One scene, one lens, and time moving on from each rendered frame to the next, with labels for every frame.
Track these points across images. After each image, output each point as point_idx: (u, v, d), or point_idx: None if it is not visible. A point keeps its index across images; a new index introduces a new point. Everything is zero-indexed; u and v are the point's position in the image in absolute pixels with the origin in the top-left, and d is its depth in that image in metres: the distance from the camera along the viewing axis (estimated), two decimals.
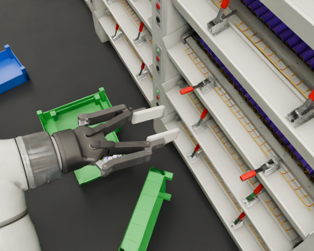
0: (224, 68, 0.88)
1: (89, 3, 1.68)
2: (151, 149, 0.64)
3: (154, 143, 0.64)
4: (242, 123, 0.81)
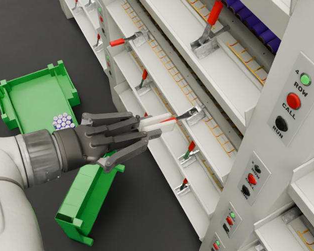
0: None
1: None
2: (147, 139, 0.66)
3: (151, 133, 0.66)
4: (171, 74, 0.78)
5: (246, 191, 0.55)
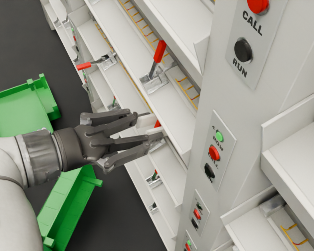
0: None
1: None
2: (149, 142, 0.65)
3: (152, 136, 0.65)
4: (141, 95, 0.79)
5: (195, 224, 0.56)
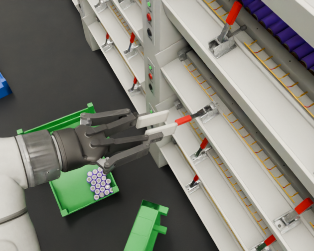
0: None
1: (78, 8, 1.53)
2: (149, 142, 0.65)
3: (152, 136, 0.65)
4: (259, 159, 0.66)
5: None
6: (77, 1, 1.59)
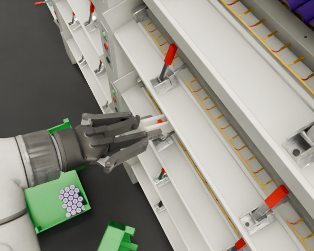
0: None
1: (57, 23, 1.54)
2: (147, 139, 0.66)
3: (151, 133, 0.66)
4: (209, 189, 0.67)
5: None
6: None
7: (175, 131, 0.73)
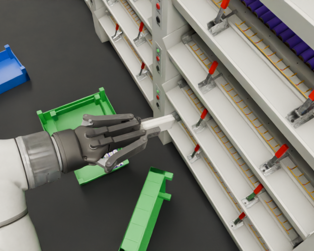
0: None
1: (89, 3, 1.68)
2: (146, 137, 0.66)
3: (150, 131, 0.66)
4: (249, 119, 0.81)
5: None
6: None
7: (218, 76, 0.88)
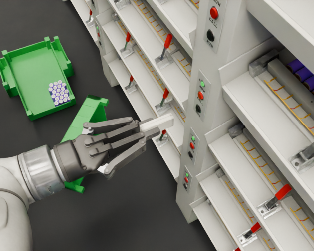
0: None
1: None
2: (146, 139, 0.66)
3: (149, 133, 0.66)
4: (153, 26, 0.92)
5: (198, 108, 0.70)
6: None
7: None
